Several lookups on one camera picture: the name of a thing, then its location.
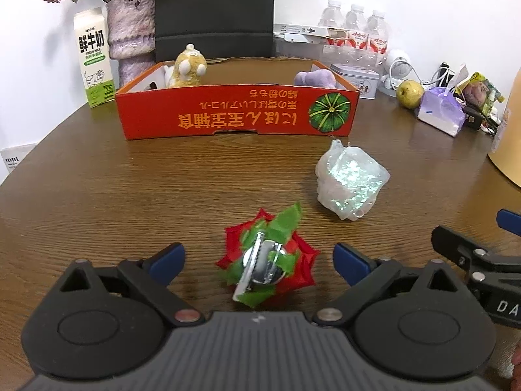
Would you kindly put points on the purple tissue pack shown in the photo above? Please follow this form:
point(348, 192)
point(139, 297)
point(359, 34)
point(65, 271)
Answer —
point(441, 110)

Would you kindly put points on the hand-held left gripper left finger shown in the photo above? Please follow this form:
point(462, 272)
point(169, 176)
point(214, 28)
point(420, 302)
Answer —
point(167, 262)

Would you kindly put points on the clear water bottle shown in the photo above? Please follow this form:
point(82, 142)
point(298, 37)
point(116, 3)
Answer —
point(356, 20)
point(378, 28)
point(330, 16)

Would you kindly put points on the white and yellow plush toy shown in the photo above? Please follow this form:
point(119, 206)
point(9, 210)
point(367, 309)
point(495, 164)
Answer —
point(187, 69)

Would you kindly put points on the small white fan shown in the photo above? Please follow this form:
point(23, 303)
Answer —
point(399, 67)

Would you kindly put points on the cream yellow thermos jug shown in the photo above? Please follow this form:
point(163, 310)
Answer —
point(511, 150)

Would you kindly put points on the white flat carton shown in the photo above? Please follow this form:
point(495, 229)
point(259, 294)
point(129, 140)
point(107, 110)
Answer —
point(309, 32)

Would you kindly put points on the purple towel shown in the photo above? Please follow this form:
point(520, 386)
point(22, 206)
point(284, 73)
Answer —
point(315, 78)

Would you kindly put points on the red and green ribbon bow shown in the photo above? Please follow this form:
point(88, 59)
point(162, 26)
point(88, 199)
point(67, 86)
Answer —
point(303, 273)

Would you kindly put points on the iridescent plastic wrap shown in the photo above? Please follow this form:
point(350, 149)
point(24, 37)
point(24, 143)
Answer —
point(350, 179)

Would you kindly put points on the black paper bag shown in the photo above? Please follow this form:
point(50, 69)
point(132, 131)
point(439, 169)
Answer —
point(211, 8)

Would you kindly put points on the red cardboard box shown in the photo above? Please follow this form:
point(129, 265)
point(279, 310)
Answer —
point(264, 118)

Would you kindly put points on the small metal tin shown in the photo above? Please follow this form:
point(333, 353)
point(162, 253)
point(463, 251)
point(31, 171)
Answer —
point(356, 81)

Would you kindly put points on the colourful snack packet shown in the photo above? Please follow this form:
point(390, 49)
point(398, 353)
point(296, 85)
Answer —
point(482, 89)

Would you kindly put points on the purple fuzzy vase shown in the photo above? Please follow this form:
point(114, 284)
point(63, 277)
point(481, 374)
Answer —
point(130, 36)

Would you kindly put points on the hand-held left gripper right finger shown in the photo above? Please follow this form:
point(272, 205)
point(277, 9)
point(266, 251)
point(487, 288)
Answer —
point(352, 262)

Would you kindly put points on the yellow-green pear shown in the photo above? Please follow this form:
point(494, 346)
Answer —
point(409, 94)

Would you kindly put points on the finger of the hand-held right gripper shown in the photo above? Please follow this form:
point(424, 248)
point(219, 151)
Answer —
point(511, 222)
point(456, 246)

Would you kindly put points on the white and green milk carton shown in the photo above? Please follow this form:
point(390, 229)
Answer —
point(93, 61)

